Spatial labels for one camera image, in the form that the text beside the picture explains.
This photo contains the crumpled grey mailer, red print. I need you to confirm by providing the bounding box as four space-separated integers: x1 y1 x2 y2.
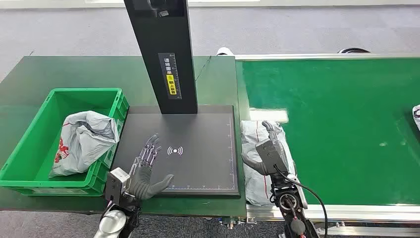
49 111 120 178

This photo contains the grey mailer with red lines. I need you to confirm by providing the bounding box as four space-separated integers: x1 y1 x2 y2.
240 119 298 207

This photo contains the green conveyor belt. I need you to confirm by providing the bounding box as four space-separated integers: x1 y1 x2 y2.
235 57 420 206

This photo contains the aluminium conveyor frame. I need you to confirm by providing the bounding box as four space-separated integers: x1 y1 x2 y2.
234 52 420 237

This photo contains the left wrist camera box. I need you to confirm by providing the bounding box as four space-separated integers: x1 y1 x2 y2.
105 167 131 204

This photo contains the black scanner column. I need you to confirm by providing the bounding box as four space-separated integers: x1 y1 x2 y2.
123 0 199 115

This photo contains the grey mailer, black round logo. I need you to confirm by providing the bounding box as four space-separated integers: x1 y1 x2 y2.
412 104 420 131

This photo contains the green plastic crate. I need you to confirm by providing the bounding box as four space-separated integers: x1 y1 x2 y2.
0 87 130 197

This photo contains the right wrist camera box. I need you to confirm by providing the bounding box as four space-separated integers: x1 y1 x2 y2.
255 138 289 176

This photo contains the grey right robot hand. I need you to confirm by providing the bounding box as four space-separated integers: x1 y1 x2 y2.
241 120 296 177

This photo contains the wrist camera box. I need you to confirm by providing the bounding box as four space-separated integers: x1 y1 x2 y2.
255 138 289 176
105 167 131 204

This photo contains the black scanner platform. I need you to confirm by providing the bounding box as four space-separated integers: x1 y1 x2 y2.
111 105 241 198

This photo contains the black coiled object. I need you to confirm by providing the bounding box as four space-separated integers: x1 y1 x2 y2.
337 47 371 54

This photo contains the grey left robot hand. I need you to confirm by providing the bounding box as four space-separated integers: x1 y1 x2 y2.
128 133 175 201

